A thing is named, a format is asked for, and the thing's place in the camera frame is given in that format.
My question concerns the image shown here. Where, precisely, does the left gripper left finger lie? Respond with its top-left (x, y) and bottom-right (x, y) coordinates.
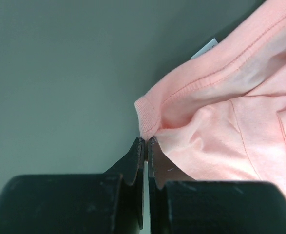
top-left (0, 137), bottom-right (145, 234)

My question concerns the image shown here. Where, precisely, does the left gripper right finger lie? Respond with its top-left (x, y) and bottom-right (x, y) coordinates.
top-left (147, 137), bottom-right (286, 234)

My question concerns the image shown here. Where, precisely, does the salmon pink t shirt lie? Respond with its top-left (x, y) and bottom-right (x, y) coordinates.
top-left (135, 0), bottom-right (286, 196)

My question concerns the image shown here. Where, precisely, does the white care label on shirt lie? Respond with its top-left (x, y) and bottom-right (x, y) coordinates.
top-left (191, 38), bottom-right (218, 59)

